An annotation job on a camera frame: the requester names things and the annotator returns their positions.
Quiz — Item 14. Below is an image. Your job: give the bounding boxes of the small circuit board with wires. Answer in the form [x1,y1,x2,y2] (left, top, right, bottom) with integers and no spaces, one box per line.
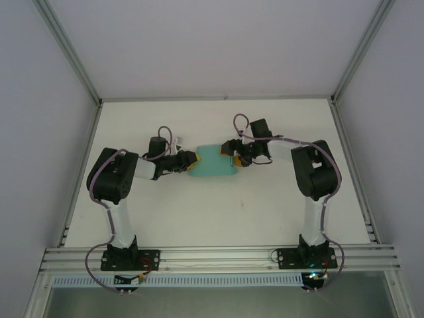
[303,270,329,286]
[114,273,146,286]

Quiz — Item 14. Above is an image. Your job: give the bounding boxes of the aluminium mounting rail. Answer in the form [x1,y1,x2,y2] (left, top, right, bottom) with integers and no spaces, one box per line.
[39,244,403,274]

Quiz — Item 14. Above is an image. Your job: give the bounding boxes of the teal cloth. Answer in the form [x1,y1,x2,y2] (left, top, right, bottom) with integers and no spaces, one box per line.
[185,144,240,179]

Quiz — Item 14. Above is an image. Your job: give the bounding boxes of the slotted white cable duct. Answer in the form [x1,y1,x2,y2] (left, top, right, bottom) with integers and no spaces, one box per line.
[52,273,304,288]

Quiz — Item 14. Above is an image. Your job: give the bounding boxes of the aluminium frame crossbar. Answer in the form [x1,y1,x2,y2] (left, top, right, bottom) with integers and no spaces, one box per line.
[99,94,335,103]

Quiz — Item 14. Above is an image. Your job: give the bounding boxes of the aluminium frame post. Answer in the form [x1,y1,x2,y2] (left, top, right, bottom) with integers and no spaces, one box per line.
[32,0,103,106]
[330,0,397,105]

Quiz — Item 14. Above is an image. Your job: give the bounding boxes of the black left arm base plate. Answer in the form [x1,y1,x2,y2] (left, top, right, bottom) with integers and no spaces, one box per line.
[100,248,162,272]

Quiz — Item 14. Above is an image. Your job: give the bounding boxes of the thin black camera cable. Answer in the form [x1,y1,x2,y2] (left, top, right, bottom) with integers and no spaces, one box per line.
[250,154,274,166]

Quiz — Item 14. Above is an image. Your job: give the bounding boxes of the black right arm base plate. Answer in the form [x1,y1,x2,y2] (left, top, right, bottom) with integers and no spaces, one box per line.
[276,247,339,270]

